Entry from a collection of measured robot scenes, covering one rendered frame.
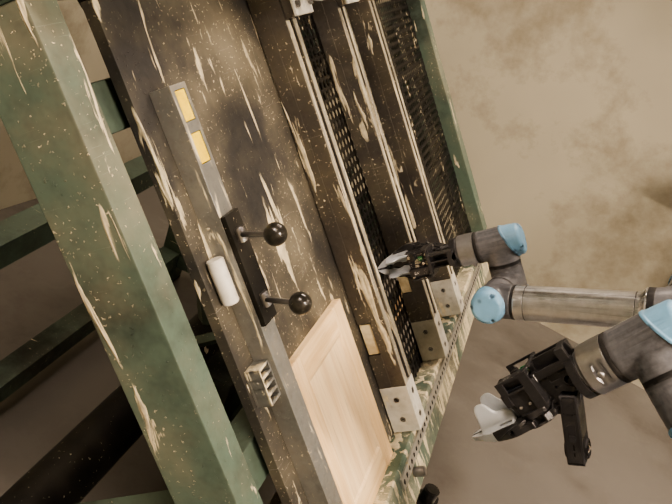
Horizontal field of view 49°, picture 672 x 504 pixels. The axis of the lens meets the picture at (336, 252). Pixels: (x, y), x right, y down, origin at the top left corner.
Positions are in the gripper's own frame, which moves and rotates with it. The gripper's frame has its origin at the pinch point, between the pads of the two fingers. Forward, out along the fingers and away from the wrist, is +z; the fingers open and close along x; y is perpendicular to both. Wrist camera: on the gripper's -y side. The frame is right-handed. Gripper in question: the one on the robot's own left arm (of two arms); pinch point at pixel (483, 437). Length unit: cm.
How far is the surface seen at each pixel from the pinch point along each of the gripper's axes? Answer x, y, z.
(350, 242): -45, 38, 25
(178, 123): 5, 67, 8
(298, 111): -42, 67, 15
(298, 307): 4.7, 32.7, 10.6
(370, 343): -48, 16, 39
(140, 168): -115, 110, 122
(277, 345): -2.3, 29.5, 24.3
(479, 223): -189, 17, 55
